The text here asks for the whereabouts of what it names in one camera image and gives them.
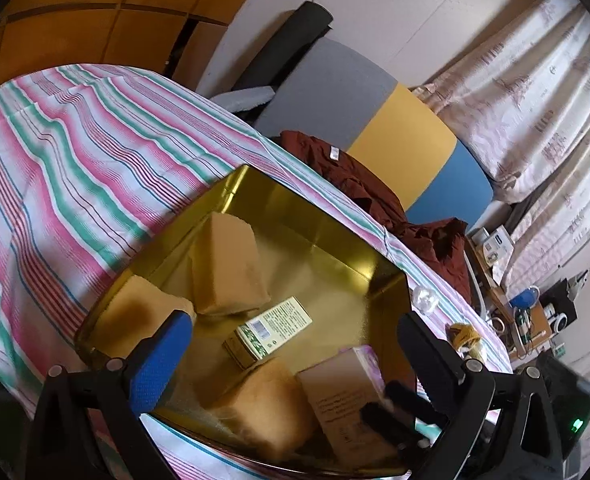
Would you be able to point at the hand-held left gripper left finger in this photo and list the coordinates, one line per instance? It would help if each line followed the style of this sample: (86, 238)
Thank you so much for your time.
(157, 365)

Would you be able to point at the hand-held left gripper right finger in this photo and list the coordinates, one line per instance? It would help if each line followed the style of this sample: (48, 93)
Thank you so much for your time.
(425, 350)

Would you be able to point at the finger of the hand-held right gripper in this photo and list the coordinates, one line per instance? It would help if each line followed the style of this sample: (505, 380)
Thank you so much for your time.
(390, 427)
(410, 400)

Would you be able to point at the white plastic wrap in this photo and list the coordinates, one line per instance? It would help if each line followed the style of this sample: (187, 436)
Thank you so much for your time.
(425, 300)

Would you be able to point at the pinkish brown paper box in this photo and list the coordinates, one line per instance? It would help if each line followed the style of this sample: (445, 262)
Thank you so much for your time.
(335, 390)

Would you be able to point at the gold metal tin box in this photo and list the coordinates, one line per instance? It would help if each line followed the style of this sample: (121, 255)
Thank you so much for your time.
(335, 270)

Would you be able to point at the small green white box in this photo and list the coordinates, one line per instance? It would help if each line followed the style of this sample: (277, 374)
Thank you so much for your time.
(275, 325)

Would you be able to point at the yellow crumpled wrapper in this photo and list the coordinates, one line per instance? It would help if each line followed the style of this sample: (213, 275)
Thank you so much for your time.
(462, 334)

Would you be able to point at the wooden side table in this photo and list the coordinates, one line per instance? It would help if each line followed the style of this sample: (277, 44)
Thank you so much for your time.
(497, 292)

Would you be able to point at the black electronic device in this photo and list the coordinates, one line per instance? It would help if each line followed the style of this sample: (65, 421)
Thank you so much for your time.
(557, 300)

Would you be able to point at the white cup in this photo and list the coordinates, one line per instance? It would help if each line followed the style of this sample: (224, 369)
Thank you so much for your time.
(479, 236)

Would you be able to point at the white carton box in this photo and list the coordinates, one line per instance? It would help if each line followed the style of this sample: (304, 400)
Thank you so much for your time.
(497, 245)

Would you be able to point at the maroon garment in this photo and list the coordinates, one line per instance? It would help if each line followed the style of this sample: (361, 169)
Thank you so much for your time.
(365, 185)

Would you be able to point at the beige printed curtain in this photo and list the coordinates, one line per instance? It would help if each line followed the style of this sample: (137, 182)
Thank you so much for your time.
(525, 85)
(560, 210)

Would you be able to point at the pink green striped tablecloth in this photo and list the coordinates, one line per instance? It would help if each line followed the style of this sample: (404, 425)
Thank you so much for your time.
(75, 170)

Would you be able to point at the white wrapped chair armrest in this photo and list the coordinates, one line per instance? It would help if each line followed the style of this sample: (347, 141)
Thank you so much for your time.
(242, 97)

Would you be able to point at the black rolled mat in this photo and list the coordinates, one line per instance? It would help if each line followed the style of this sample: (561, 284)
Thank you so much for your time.
(295, 40)

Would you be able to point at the wooden wardrobe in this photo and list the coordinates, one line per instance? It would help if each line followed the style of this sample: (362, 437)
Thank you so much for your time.
(100, 10)

